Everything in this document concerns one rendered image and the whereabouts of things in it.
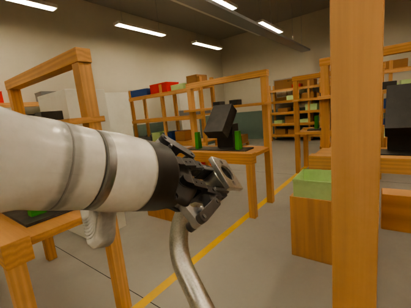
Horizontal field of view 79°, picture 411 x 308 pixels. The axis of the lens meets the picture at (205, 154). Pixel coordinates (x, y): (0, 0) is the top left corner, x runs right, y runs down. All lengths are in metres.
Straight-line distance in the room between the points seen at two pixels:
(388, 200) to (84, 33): 7.61
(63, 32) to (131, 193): 7.39
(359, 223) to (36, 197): 0.60
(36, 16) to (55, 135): 7.26
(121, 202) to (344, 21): 0.53
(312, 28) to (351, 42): 10.28
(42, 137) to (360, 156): 0.56
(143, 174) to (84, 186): 0.05
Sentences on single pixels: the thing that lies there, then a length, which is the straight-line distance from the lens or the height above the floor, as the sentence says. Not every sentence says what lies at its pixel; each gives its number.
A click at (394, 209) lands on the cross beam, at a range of 0.74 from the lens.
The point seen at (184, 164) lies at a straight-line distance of 0.30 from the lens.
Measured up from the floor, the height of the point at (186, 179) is 1.43.
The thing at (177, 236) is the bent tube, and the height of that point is 1.32.
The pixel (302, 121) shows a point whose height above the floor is 0.72.
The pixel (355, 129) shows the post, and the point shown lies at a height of 1.44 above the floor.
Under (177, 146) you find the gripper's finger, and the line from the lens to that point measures 0.34.
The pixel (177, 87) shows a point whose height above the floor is 2.07.
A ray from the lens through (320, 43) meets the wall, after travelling 10.69.
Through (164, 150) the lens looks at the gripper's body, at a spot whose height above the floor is 1.47.
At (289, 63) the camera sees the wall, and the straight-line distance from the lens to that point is 10.91.
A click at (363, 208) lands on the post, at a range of 0.64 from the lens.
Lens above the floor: 1.51
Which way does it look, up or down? 10 degrees down
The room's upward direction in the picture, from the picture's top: 6 degrees counter-clockwise
